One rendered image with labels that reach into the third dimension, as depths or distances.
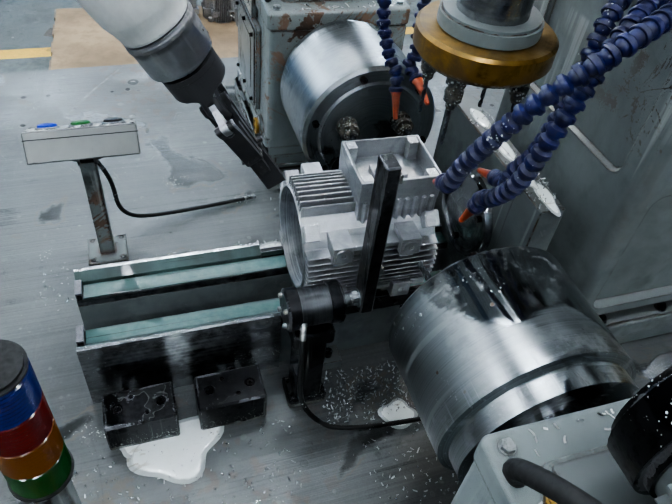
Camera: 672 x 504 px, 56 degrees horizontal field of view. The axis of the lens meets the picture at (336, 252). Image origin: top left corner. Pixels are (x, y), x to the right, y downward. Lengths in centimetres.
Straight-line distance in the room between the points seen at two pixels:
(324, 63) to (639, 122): 51
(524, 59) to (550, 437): 42
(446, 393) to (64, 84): 131
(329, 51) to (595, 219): 52
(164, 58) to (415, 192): 38
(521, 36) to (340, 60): 39
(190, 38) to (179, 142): 76
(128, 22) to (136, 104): 92
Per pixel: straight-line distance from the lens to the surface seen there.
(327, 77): 109
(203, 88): 80
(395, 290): 96
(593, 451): 64
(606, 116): 97
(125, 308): 105
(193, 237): 126
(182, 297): 105
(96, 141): 108
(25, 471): 68
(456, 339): 72
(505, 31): 80
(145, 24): 74
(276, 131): 136
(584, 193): 101
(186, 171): 142
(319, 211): 88
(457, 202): 107
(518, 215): 93
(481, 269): 75
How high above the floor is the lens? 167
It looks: 45 degrees down
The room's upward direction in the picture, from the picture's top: 8 degrees clockwise
